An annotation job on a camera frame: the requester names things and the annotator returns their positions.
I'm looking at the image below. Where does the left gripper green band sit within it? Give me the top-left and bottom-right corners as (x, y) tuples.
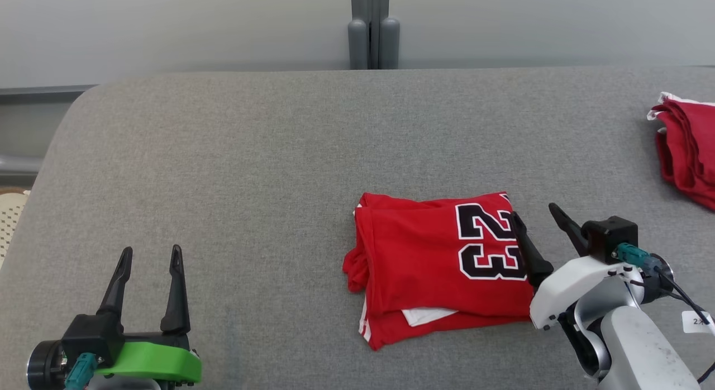
(92, 245), (203, 386)

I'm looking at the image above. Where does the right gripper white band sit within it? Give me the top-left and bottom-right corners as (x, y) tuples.
(509, 203), (674, 378)

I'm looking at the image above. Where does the red basketball jersey number 23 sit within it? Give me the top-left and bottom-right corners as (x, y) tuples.
(342, 192), (537, 351)

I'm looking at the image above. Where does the red shorts white trim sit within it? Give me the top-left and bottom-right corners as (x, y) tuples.
(647, 92), (715, 212)

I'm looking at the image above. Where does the cream perforated laundry basket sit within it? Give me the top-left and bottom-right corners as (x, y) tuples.
(0, 189), (30, 268)

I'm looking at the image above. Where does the white cable tag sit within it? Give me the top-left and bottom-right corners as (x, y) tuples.
(681, 311), (715, 335)

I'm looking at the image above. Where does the grey metal frame stand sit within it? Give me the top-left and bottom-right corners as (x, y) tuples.
(0, 154), (42, 178)

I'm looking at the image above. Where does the grey floor rail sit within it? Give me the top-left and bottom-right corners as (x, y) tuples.
(0, 85), (98, 106)

